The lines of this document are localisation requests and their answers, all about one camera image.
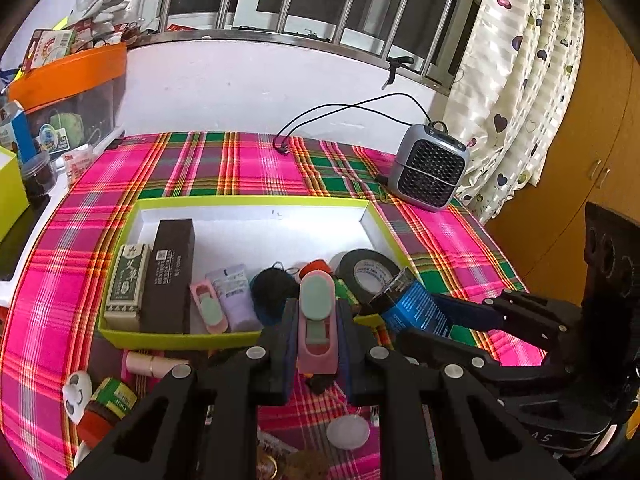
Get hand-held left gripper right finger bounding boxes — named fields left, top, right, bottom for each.
left=335, top=299, right=575, bottom=480

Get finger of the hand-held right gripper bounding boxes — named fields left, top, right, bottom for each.
left=431, top=289, right=582, bottom=357
left=396, top=329, right=582, bottom=402

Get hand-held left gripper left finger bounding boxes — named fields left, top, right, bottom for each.
left=67, top=297, right=301, bottom=480

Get pink holder grey oval pad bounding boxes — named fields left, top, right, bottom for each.
left=296, top=270, right=337, bottom=376
left=189, top=280, right=231, bottom=335

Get blue box black end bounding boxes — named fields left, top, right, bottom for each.
left=369, top=267, right=453, bottom=342

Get black thread ball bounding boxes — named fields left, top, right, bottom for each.
left=249, top=262, right=301, bottom=326

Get lavender cream tube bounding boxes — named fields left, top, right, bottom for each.
left=206, top=265, right=262, bottom=332

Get yellow-green cardboard tray box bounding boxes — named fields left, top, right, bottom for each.
left=97, top=195, right=416, bottom=351

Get long dark brown box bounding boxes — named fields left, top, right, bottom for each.
left=139, top=218, right=196, bottom=335

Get green and white box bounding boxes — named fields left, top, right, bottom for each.
left=103, top=243, right=151, bottom=332

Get grey desktop fan heater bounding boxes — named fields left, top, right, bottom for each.
left=387, top=122, right=471, bottom=210

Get white round lid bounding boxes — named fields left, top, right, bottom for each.
left=326, top=416, right=371, bottom=451

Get brown bottle green label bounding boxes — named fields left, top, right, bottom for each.
left=304, top=258, right=361, bottom=316
left=77, top=377, right=138, bottom=450

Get black tape roll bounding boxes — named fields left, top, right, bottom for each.
left=334, top=249, right=408, bottom=307

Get brown fuzzy pad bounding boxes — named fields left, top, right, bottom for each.
left=277, top=449, right=335, bottom=480

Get wooden cabinet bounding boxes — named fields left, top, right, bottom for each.
left=485, top=0, right=640, bottom=311

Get beige cylinder tube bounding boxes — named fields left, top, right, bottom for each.
left=125, top=351, right=192, bottom=380

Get white face figurine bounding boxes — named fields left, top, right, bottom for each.
left=62, top=371, right=94, bottom=423

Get heart print curtain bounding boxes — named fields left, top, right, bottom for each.
left=442, top=0, right=586, bottom=223

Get black clip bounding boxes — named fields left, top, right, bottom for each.
left=381, top=55, right=416, bottom=90

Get dark plastic jar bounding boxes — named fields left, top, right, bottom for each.
left=21, top=151, right=57, bottom=204

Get round blue white sticker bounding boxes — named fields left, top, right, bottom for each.
left=39, top=124, right=68, bottom=152

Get small lime green box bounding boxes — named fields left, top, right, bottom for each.
left=0, top=146, right=30, bottom=243

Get blue and white carton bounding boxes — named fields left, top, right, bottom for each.
left=0, top=100, right=38, bottom=166

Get clear storage bin orange lid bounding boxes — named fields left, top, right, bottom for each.
left=7, top=42, right=128, bottom=156

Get white gloves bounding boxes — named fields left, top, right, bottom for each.
left=70, top=0, right=136, bottom=23

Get black cable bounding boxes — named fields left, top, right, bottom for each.
left=272, top=92, right=451, bottom=156

